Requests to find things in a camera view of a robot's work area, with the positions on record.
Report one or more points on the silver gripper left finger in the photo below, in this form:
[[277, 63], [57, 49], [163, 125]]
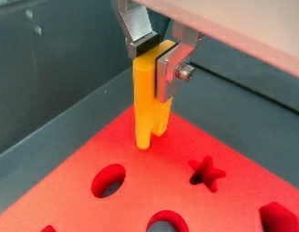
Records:
[[133, 19]]

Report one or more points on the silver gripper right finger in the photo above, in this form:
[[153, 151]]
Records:
[[171, 66]]

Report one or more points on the yellow square-circle peg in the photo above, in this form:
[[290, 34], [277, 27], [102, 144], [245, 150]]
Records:
[[151, 113]]

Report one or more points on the red shape-sorting board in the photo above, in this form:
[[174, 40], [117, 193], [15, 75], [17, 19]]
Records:
[[189, 180]]

